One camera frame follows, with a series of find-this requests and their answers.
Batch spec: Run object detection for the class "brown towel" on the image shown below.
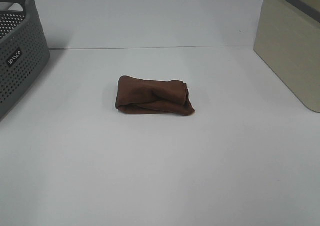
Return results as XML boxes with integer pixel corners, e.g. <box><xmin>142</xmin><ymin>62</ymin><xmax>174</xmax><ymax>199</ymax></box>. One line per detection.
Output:
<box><xmin>115</xmin><ymin>75</ymin><xmax>195</xmax><ymax>116</ymax></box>

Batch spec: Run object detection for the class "beige storage box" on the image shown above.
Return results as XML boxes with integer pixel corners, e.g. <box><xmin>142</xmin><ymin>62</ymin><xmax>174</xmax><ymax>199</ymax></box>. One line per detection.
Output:
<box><xmin>253</xmin><ymin>0</ymin><xmax>320</xmax><ymax>113</ymax></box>

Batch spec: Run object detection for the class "grey perforated plastic basket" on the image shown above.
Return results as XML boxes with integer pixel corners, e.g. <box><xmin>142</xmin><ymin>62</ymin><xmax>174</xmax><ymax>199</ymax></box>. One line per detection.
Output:
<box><xmin>0</xmin><ymin>0</ymin><xmax>50</xmax><ymax>118</ymax></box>

